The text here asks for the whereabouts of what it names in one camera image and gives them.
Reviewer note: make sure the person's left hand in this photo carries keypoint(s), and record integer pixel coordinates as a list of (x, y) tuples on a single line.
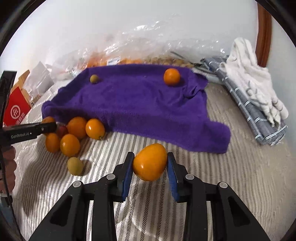
[(9, 164)]

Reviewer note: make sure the clear plastic bag of oranges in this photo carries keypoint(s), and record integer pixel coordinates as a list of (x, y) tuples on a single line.
[(104, 53)]

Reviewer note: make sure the translucent white plastic bag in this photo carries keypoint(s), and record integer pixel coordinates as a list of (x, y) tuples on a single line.
[(42, 80)]

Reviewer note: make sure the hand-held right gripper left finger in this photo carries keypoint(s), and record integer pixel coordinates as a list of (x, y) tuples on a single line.
[(127, 183)]

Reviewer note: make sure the small green fruit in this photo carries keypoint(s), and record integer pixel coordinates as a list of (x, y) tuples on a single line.
[(94, 78), (75, 166)]

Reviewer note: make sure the brown wooden frame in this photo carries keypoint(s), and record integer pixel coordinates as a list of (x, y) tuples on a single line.
[(263, 37)]

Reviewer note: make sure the purple towel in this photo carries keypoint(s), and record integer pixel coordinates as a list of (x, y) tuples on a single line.
[(138, 104)]

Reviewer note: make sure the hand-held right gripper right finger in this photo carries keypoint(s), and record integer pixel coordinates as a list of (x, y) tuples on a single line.
[(173, 183)]

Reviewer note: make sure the large round orange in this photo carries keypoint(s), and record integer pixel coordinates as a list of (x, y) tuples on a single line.
[(77, 127)]

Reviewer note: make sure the oval orange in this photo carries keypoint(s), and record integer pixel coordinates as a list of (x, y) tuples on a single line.
[(150, 162), (69, 144), (95, 128)]

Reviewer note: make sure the small red fruit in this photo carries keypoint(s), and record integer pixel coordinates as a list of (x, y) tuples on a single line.
[(62, 131)]

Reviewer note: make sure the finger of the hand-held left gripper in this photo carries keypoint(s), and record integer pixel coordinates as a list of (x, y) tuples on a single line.
[(47, 128)]

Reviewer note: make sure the white towel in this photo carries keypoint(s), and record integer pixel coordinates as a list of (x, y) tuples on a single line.
[(252, 76)]

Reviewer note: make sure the clear bag of brown nuts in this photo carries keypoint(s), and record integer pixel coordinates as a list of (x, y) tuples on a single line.
[(166, 59)]

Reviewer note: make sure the red carton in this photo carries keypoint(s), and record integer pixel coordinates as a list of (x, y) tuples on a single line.
[(18, 109)]

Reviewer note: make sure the brown cardboard box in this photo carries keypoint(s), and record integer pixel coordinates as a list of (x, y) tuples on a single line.
[(22, 80)]

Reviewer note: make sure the grey striped cloth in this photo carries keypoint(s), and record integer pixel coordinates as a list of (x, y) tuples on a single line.
[(249, 111)]

